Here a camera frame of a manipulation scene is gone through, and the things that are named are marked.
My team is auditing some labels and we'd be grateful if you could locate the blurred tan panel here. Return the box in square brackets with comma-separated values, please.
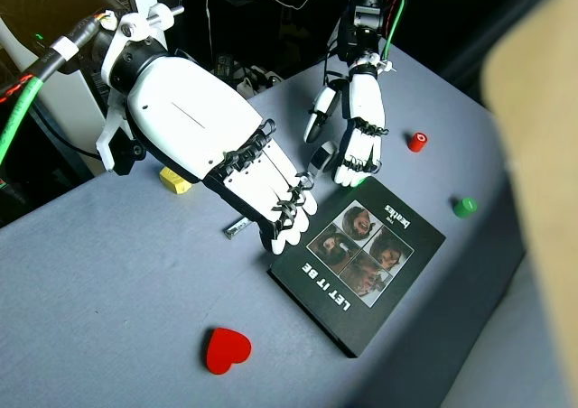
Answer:
[480, 0, 578, 408]

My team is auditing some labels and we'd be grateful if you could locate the grey tape measure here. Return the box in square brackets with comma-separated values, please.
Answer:
[224, 140, 339, 240]

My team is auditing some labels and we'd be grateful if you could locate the white power strip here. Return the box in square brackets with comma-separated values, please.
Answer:
[234, 64, 285, 100]

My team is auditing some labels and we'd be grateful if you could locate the black power adapter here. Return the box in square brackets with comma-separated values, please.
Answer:
[214, 51, 236, 79]

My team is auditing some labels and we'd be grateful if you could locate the red heart block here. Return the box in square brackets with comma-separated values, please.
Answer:
[205, 327, 253, 376]

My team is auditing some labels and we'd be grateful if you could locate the red cylinder block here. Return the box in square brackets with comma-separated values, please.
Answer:
[406, 131, 429, 153]

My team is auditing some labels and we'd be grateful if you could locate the yellow snail toy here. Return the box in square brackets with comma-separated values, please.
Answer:
[159, 166, 193, 196]

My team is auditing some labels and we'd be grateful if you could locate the green cylinder block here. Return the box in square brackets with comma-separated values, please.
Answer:
[452, 195, 479, 219]

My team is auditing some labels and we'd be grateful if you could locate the black Let It Be album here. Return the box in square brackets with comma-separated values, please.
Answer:
[266, 175, 447, 359]

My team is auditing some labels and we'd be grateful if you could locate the thin white cable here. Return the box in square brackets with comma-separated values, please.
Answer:
[205, 0, 322, 43]

